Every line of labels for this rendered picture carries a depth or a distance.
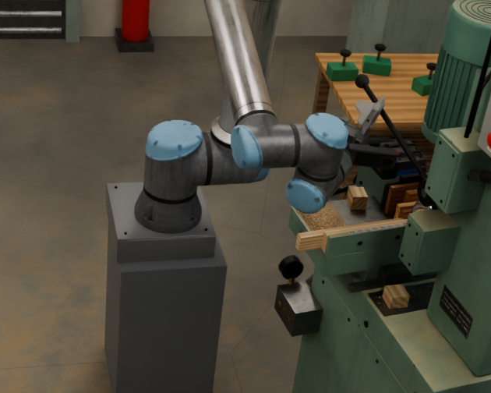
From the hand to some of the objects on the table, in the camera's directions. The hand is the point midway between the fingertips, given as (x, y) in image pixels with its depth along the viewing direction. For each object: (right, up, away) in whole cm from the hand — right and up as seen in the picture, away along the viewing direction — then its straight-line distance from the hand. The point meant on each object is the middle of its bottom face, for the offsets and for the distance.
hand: (379, 122), depth 234 cm
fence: (+14, -28, +2) cm, 31 cm away
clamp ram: (+8, -18, +14) cm, 24 cm away
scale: (+15, -23, -1) cm, 28 cm away
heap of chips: (-13, -24, +2) cm, 27 cm away
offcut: (-4, -20, +10) cm, 23 cm away
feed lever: (+6, -22, -14) cm, 27 cm away
